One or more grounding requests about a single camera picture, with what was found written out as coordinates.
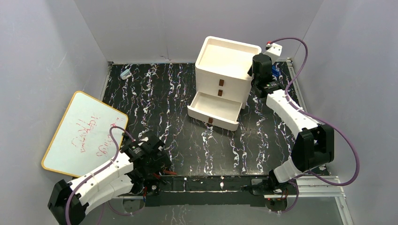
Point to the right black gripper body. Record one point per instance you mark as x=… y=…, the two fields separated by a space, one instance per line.
x=254 y=73

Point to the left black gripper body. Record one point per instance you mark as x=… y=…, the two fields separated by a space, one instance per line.
x=158 y=167

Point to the white drawer organizer box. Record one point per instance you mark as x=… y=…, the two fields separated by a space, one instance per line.
x=222 y=67

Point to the white bottom pull-out drawer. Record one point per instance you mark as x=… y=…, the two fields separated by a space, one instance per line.
x=216 y=111

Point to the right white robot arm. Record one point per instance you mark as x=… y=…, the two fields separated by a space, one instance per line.
x=314 y=142

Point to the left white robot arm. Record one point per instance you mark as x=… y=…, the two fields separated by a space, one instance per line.
x=71 y=201

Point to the blue stapler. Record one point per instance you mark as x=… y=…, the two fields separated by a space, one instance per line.
x=275 y=71

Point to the yellow framed whiteboard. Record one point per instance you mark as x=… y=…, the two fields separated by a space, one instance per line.
x=85 y=137

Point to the small white blue clip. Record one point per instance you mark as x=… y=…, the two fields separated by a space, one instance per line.
x=125 y=74

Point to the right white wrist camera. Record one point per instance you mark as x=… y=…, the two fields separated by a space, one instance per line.
x=273 y=50

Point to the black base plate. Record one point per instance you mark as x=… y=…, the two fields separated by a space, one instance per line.
x=252 y=190

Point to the aluminium rail frame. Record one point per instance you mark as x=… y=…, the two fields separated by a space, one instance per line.
x=309 y=184

